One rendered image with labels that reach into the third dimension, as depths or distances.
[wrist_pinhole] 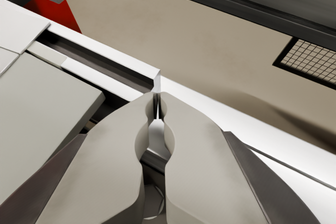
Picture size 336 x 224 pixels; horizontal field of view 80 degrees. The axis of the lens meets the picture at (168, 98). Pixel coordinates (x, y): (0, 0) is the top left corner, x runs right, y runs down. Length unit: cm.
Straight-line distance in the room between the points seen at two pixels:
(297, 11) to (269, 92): 113
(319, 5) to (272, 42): 140
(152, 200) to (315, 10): 30
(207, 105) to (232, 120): 2
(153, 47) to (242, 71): 64
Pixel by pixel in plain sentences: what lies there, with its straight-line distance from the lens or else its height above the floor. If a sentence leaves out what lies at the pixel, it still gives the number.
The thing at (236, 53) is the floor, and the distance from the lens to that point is 155.
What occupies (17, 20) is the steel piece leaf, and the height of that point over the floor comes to 100.
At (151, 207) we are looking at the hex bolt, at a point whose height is 92.
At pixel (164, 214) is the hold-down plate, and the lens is 20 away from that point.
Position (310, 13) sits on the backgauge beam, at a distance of 35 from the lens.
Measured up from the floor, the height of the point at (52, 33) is 100.
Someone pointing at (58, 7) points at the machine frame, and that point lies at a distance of 140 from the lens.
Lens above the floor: 111
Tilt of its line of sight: 62 degrees down
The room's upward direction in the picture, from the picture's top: 2 degrees clockwise
